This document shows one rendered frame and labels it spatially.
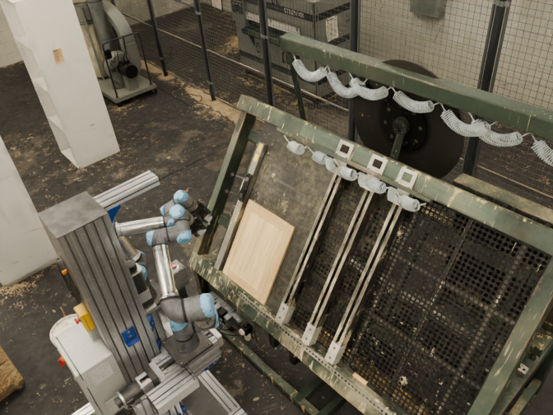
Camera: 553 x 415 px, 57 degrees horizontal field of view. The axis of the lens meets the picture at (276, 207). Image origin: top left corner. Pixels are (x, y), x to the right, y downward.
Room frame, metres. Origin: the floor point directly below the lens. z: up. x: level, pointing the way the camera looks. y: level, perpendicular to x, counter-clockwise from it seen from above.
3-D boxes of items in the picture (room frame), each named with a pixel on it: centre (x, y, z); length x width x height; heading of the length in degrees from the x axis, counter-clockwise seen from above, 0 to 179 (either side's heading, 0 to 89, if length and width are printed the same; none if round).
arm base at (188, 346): (1.83, 0.60, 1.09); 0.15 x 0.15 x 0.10
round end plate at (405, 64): (2.66, -0.81, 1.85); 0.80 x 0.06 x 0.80; 40
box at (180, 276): (2.57, 0.77, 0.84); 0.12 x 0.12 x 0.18; 40
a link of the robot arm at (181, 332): (1.83, 0.59, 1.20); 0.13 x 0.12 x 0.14; 100
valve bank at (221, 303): (2.28, 0.43, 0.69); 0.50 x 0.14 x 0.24; 40
